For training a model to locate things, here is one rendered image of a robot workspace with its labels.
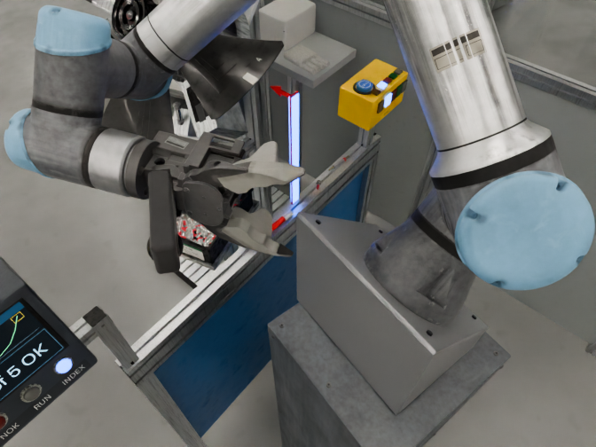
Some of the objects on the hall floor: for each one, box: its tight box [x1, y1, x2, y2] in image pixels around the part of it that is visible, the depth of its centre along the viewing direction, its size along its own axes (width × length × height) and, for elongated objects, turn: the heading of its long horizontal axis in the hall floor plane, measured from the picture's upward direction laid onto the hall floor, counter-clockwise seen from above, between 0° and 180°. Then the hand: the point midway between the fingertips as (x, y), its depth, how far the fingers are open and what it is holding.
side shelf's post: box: [287, 76, 302, 197], centre depth 196 cm, size 4×4×83 cm
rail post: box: [356, 156, 378, 223], centre depth 169 cm, size 4×4×78 cm
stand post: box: [239, 4, 273, 218], centre depth 174 cm, size 4×9×115 cm, turn 50°
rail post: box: [133, 373, 207, 447], centre depth 129 cm, size 4×4×78 cm
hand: (298, 223), depth 51 cm, fingers open, 14 cm apart
